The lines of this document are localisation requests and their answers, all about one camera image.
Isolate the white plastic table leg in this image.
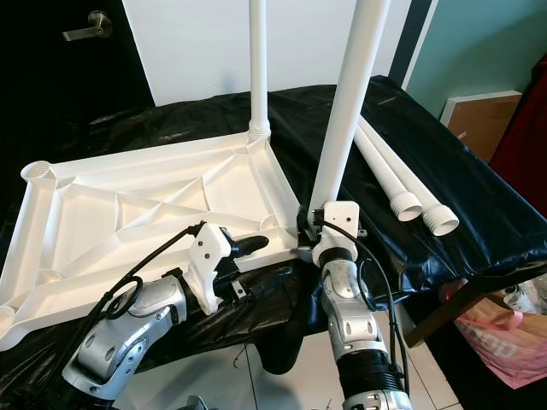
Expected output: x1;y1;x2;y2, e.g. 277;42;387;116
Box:
361;118;460;237
352;115;422;223
308;0;391;214
246;0;273;144

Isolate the white plastic table top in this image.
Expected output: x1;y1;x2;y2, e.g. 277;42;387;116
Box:
0;130;311;351

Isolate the brown wooden table leg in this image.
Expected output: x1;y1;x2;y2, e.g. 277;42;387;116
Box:
403;265;547;349

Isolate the black plastic table cover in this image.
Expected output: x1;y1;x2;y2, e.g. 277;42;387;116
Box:
0;75;547;402

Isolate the brown board with white edge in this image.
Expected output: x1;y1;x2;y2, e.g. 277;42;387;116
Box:
440;90;524;163

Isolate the pink plastic bag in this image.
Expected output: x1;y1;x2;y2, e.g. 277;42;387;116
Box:
453;295;547;392

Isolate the dark red cloth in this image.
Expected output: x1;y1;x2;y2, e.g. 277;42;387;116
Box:
503;56;547;193

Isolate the black door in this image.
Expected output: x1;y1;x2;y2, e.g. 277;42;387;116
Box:
0;0;159;249

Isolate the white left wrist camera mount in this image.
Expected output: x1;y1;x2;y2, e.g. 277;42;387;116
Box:
186;220;233;315

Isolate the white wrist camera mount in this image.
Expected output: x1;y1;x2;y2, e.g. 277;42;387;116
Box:
186;220;233;315
312;202;360;261

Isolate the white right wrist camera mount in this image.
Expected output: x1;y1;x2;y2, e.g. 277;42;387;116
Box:
312;202;360;261

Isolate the silver door lever handle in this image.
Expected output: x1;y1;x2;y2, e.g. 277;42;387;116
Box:
62;11;114;42

